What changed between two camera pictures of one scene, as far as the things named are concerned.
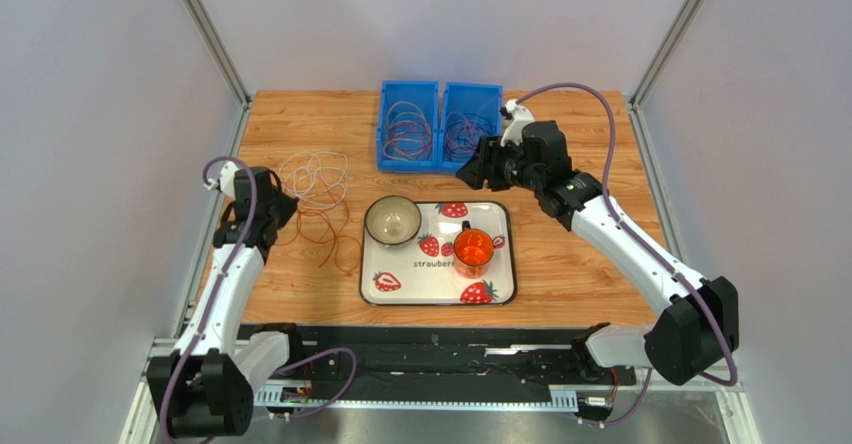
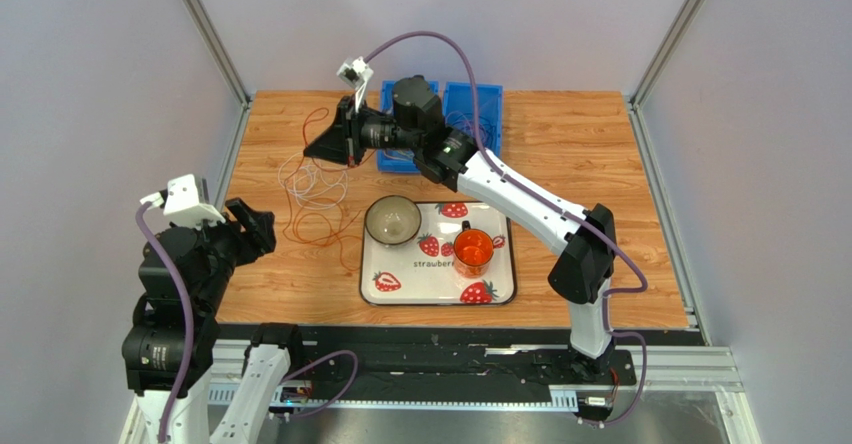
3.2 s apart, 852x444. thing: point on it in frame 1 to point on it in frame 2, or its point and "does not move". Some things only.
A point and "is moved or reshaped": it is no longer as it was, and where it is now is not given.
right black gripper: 487,166 to 351,132
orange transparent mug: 473,252 does not move
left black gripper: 287,205 to 259,226
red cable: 322,214 is moved or reshaped
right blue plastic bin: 470,111 does not move
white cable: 316,180 does not move
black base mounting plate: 447,357 does not move
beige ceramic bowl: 392,220 does not move
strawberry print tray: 422,272 does not move
